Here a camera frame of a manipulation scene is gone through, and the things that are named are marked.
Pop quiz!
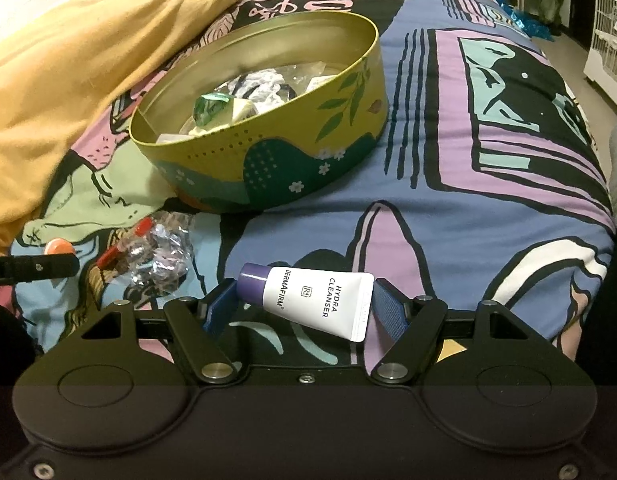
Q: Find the white tube with purple cap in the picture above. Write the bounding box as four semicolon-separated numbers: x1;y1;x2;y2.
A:
238;262;375;344

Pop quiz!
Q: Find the clear crinkled packet with red sticks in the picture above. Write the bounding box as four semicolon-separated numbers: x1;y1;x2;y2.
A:
96;210;200;294

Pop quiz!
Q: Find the printed cartoon blanket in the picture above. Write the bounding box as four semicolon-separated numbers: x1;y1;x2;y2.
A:
11;0;617;363

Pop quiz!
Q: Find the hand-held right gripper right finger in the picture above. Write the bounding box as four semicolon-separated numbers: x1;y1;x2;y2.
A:
369;280;525;386

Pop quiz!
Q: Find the blue tinsel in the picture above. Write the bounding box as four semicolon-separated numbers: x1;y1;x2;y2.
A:
488;0;553;44

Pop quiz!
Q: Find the clear bag with white lace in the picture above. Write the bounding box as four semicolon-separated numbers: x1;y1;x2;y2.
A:
203;61;350;111

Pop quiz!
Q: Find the small cream packet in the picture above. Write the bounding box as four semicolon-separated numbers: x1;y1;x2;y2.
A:
228;97;258;124

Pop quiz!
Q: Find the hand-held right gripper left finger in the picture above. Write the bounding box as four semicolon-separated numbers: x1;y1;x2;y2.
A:
81;280;240;386

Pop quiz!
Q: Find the green foil packet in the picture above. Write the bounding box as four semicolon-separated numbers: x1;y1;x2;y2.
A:
193;91;235;127

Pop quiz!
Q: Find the yellow fleece blanket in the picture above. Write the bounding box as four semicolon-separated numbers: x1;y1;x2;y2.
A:
0;0;250;257

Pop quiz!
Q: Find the round floral tin container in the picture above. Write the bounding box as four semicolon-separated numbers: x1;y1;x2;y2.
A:
128;10;389;214

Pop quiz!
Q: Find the white wire cage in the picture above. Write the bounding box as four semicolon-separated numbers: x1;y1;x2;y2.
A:
583;0;617;107

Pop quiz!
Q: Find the small orange round item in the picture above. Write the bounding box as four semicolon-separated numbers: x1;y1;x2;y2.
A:
44;239;77;257

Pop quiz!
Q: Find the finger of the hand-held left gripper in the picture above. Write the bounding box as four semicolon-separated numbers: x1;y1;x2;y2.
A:
0;254;80;284

